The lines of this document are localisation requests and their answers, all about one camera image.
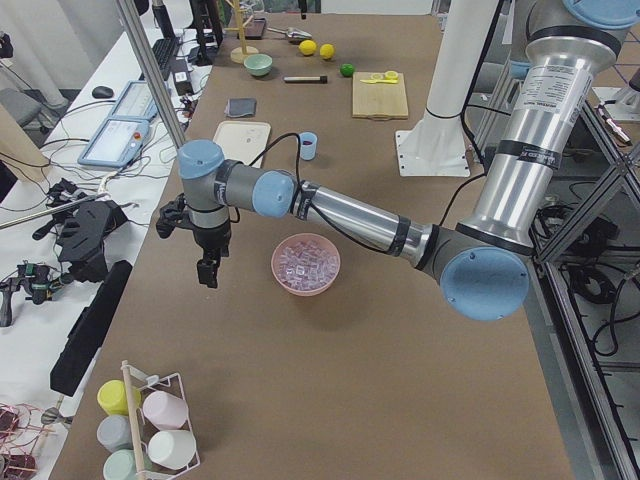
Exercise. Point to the lower yellow lemon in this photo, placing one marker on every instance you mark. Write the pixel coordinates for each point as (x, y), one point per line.
(327, 51)

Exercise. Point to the aluminium frame post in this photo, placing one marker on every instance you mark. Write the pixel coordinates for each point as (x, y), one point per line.
(149, 67)

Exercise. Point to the cream rabbit tray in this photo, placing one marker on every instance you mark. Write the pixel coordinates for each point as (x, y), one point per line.
(242, 140)

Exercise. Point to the lower teach pendant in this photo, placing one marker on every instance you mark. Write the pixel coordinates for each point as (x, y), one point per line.
(115, 143)

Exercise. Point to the grey folded cloth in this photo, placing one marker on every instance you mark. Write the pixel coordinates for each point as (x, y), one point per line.
(241, 107)

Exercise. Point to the white plastic cup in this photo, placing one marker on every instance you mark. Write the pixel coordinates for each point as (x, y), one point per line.
(172, 449)

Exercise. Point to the yellow-green plastic cup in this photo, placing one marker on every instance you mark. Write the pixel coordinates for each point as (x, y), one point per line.
(112, 399)

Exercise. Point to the wooden cutting board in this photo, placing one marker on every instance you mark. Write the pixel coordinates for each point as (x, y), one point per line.
(379, 101)

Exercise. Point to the pale green plastic cup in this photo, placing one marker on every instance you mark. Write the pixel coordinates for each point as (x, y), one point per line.
(120, 465)

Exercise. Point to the black keyboard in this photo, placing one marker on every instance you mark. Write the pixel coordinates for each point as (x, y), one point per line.
(164, 51)

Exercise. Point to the pink plastic cup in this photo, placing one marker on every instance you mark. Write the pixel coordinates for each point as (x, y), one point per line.
(165, 411)

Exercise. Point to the long black box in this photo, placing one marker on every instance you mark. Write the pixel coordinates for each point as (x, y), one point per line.
(89, 331)

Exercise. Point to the pink bowl of ice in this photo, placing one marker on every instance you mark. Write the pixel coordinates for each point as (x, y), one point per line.
(305, 264)

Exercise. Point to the metal ice scoop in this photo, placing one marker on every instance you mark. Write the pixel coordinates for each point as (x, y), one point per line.
(293, 35)

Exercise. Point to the black computer mouse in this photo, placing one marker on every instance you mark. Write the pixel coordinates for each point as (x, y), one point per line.
(102, 92)

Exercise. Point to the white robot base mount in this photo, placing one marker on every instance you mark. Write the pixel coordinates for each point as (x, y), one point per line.
(436, 144)

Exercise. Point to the yellow lemon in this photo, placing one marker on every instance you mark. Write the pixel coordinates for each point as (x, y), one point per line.
(307, 47)
(327, 51)

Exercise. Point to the light blue plastic cup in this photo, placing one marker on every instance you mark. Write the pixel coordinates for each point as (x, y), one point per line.
(308, 153)

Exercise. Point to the mint green bowl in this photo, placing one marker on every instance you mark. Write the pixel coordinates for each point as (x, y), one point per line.
(258, 65)

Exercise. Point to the wooden rack handle bar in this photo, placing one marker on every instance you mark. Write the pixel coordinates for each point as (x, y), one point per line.
(132, 413)

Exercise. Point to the grey plastic cup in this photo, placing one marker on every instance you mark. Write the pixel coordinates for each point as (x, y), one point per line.
(114, 433)

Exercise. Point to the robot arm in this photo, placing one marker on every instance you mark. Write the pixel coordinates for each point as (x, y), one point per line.
(479, 265)

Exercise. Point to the white wire cup rack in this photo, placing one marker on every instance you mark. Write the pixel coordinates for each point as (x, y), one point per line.
(143, 385)

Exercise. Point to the upper teach pendant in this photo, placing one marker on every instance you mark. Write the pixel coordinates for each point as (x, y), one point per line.
(135, 101)

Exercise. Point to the teach pendant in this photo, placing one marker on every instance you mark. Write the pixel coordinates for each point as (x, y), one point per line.
(135, 101)
(115, 143)

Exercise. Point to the round wooden glass stand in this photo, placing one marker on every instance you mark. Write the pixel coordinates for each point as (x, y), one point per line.
(243, 16)

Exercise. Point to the green lime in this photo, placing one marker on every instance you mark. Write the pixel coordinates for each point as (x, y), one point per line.
(347, 70)

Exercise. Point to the yellow plastic knife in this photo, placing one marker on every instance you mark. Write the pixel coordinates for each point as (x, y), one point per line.
(379, 80)

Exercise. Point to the upper yellow lemon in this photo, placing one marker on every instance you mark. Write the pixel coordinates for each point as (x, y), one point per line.
(307, 47)

